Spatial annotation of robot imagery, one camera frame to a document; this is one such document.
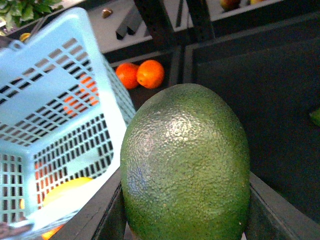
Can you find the green avocado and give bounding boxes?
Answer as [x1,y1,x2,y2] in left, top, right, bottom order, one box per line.
[120,83,251,240]

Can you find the light blue plastic basket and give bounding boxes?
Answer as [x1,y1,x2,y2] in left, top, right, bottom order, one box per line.
[0,7,136,240]

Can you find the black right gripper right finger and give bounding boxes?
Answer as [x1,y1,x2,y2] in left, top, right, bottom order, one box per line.
[245,172,320,240]

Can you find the elongated yellow mango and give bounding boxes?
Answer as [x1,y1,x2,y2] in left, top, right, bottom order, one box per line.
[42,177,93,207]

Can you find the orange fruit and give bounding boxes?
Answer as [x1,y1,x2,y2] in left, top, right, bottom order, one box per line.
[136,59,165,89]
[115,62,139,90]

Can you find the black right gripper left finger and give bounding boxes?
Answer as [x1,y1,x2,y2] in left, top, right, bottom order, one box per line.
[51,169,125,240]

